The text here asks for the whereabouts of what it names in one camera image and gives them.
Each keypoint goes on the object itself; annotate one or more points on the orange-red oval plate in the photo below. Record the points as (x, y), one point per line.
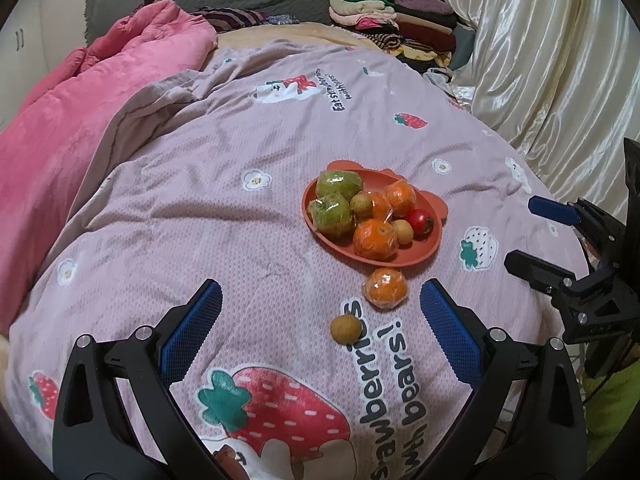
(415, 255)

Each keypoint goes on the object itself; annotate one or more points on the stack of folded clothes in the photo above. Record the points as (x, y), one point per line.
(400, 20)

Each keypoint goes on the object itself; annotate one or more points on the dark striped cloth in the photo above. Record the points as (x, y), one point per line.
(230, 17)

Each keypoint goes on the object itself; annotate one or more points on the orange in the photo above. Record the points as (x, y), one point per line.
(400, 197)
(385, 287)
(375, 239)
(381, 206)

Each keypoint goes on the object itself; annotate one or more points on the beige bed sheet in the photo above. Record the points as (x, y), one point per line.
(310, 32)

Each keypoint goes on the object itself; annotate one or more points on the pink fleece blanket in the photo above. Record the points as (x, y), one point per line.
(75, 125)

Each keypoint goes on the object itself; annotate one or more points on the cream satin curtain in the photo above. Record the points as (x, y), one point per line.
(550, 60)

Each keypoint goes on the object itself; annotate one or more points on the lime green garment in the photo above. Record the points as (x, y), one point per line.
(615, 405)

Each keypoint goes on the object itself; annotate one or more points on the pale crumpled cloth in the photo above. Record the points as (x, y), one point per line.
(445, 82)

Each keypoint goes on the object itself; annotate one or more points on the dark floral cloth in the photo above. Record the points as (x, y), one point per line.
(282, 19)

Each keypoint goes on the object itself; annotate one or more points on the strawberry printed lilac quilt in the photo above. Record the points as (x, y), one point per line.
(200, 185)

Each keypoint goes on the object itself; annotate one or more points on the white wardrobe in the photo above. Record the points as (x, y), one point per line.
(25, 45)

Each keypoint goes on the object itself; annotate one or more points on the green apple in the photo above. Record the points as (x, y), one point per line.
(336, 183)
(330, 216)

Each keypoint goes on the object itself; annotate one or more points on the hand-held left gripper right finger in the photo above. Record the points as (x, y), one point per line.
(452, 340)

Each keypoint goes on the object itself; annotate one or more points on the small brown round fruit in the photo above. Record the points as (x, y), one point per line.
(402, 230)
(346, 329)
(361, 204)

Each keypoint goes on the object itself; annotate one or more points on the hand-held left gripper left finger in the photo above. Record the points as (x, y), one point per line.
(192, 332)

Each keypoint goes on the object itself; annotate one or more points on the red tomato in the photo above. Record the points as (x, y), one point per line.
(420, 222)

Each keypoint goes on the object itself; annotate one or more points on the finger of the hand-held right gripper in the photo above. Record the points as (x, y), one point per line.
(552, 208)
(530, 265)

